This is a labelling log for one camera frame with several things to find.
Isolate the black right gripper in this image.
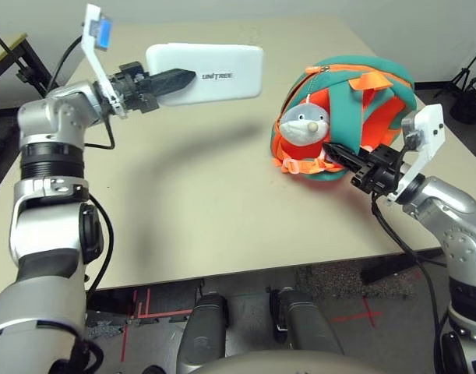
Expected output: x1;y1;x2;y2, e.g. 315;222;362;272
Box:
322;143;402;195

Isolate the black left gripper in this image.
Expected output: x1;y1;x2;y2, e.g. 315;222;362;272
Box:
107;61;196;115

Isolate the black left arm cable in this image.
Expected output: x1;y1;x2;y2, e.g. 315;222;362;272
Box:
50;34;116;374

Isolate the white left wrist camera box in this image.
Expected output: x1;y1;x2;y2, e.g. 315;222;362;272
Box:
81;3;128;120

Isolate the orange teal backpack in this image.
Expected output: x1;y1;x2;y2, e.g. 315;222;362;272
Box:
270;55;418;182

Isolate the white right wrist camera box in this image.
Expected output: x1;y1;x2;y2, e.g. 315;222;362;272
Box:
385;103;446;203

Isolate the grey robot leg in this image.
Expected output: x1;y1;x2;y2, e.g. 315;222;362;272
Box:
268;287;344;355
176;294;229;373

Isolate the black table leg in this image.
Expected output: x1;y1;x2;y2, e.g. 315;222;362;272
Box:
360;255;418;285

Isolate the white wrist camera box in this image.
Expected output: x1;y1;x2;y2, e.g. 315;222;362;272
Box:
385;103;446;203
81;3;128;120

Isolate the grey left robot leg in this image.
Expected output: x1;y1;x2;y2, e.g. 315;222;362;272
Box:
176;294;229;373

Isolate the black clamp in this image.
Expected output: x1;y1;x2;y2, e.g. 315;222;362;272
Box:
15;64;34;85

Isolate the beige robot torso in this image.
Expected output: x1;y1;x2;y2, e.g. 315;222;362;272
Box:
198;350;383;374

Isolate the grey white plush toy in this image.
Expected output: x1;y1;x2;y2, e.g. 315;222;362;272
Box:
278;104;331;147

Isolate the grey speckled floor mat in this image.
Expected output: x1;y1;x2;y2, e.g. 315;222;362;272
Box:
295;260;421;301
85;321;125;340

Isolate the black tripod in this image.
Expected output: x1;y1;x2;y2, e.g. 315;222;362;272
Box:
434;42;476;98

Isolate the grey right robot leg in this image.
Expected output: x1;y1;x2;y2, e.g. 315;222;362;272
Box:
268;287;344;355

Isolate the black framed side table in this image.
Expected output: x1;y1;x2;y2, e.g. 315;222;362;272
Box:
0;25;59;98

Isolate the white pencil case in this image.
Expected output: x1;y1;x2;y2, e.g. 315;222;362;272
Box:
145;42;265;108

